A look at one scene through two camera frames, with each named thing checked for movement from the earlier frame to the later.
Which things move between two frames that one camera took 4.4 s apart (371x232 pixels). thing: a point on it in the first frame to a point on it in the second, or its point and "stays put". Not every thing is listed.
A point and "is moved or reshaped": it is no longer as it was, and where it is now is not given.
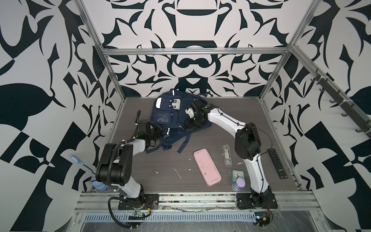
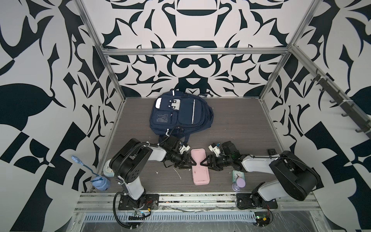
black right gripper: x=188 y=124 to x=210 y=159
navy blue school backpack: x=169 y=110 stays put
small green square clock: x=236 y=174 stays put
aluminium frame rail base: x=97 y=212 stays put
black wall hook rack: x=353 y=112 stays put
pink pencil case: x=209 y=172 is moved or reshaped
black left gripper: x=158 y=130 to x=186 y=163
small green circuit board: x=262 y=219 stays put
